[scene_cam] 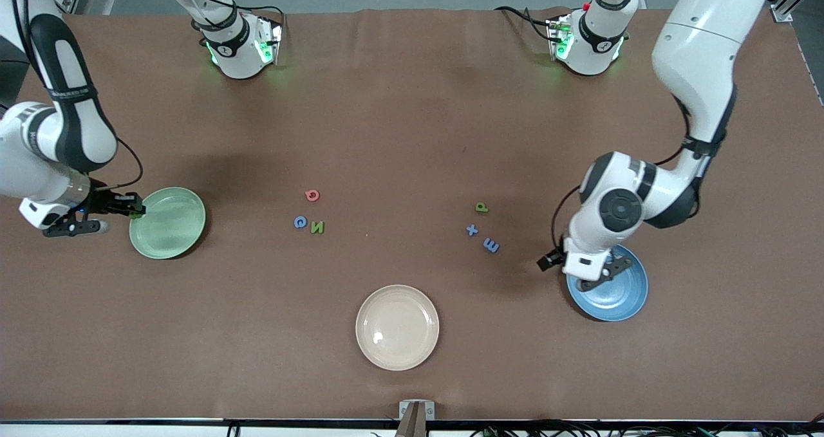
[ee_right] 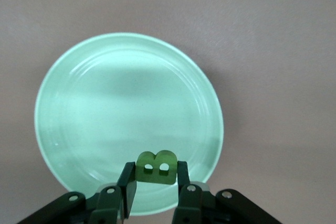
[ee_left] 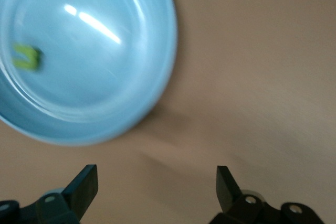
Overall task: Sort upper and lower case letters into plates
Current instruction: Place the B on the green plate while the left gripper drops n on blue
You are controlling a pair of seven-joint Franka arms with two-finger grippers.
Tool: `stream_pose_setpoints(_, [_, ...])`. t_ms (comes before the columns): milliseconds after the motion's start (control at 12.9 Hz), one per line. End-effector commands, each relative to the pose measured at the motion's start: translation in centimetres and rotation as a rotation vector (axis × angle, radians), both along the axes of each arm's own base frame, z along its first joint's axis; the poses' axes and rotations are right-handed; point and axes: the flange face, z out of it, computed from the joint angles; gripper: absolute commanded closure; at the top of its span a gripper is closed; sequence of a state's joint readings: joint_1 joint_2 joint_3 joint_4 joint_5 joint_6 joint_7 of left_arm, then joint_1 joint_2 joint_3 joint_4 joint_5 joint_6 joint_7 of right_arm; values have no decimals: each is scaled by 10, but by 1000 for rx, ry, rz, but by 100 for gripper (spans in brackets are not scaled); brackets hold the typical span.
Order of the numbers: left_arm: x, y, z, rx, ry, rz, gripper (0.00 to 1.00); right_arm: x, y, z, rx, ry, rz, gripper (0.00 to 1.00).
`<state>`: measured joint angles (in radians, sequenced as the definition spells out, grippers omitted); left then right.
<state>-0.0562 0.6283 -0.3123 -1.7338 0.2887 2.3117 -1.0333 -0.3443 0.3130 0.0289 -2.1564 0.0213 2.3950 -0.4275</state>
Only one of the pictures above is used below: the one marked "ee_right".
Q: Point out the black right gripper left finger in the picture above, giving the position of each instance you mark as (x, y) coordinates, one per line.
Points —
(105, 205)

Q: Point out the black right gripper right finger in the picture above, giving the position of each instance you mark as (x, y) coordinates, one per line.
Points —
(194, 205)

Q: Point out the green foam letter B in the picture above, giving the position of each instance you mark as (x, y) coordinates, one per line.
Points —
(156, 176)

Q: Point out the light green plate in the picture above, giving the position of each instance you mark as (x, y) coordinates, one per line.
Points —
(118, 103)

